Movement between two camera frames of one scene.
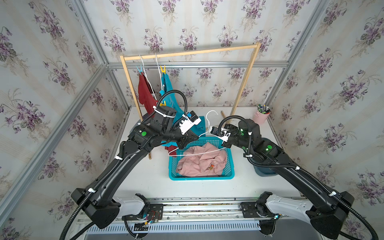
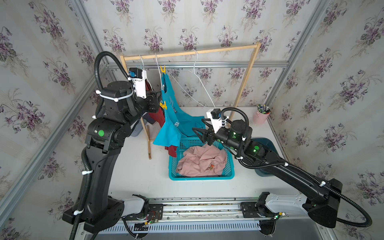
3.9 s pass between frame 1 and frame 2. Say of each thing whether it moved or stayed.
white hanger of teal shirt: stayed
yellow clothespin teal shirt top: stayed
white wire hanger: moved
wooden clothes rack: stayed
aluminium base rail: stayed
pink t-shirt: stayed
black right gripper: moved
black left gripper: moved
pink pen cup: stayed
